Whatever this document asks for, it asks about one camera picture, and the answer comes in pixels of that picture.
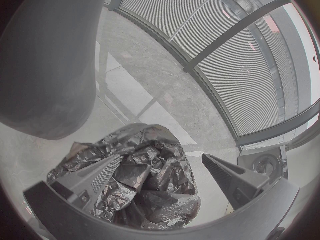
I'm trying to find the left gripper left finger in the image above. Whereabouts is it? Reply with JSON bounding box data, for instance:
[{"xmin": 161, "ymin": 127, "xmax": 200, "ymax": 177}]
[{"xmin": 49, "ymin": 154, "xmax": 122, "ymax": 211}]

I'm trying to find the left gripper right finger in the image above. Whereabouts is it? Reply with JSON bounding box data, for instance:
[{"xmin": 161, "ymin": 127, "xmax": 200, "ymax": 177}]
[{"xmin": 201, "ymin": 153, "xmax": 271, "ymax": 210}]

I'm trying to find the black plastic bag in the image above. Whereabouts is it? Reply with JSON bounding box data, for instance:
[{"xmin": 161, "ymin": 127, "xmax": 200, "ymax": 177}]
[{"xmin": 46, "ymin": 123, "xmax": 202, "ymax": 231}]

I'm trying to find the dark grey washing machine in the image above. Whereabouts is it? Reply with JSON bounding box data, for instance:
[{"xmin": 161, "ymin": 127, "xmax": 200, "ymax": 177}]
[{"xmin": 237, "ymin": 145, "xmax": 290, "ymax": 183}]

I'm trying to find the dark grey round chair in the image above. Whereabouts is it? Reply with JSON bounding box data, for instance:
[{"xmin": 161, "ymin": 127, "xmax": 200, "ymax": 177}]
[{"xmin": 0, "ymin": 0, "xmax": 118, "ymax": 141}]

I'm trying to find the window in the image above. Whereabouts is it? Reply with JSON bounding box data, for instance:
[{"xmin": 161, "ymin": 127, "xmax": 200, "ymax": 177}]
[{"xmin": 104, "ymin": 0, "xmax": 320, "ymax": 152}]

